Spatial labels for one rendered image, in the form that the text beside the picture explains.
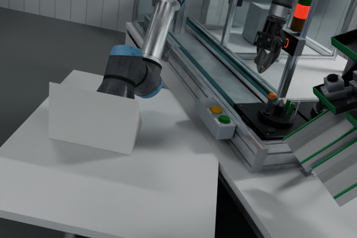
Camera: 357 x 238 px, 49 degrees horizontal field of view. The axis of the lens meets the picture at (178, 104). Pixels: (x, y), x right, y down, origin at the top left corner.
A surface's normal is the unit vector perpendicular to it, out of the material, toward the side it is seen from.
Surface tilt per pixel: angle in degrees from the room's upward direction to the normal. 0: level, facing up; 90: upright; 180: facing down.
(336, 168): 45
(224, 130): 90
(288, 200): 0
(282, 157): 90
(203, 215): 0
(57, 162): 0
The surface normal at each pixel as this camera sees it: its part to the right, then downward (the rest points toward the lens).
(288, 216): 0.17, -0.87
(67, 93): -0.11, 0.46
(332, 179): -0.57, -0.65
